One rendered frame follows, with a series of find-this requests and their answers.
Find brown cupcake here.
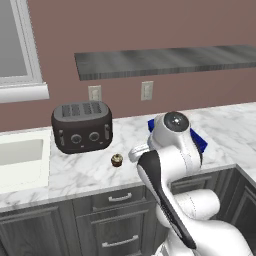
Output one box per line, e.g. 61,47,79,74
110,153,124,168

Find grey corner cupboard run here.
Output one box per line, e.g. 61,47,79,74
218,165,256,249

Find silver drawer handle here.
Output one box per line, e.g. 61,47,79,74
107,192,133,203
101,234,140,249
172,179,208,188

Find grey cupboard door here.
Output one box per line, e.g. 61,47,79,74
0,203,73,256

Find dark grey four-slot toaster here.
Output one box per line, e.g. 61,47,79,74
50,100,114,155

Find deep grey drawer front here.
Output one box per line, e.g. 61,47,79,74
75,209,160,256

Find blue tray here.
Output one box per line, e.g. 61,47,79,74
147,118,209,157

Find grey wall shelf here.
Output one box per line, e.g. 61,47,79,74
73,44,256,82

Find white sink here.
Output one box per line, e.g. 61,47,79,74
0,129,52,195

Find white wall outlet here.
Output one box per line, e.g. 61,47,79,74
87,84,103,102
140,80,155,102

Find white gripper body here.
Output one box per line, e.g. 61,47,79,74
128,142,151,164

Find white framed window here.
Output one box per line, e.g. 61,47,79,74
0,0,50,104

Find shallow grey drawer front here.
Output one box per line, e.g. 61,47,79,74
90,187,147,212

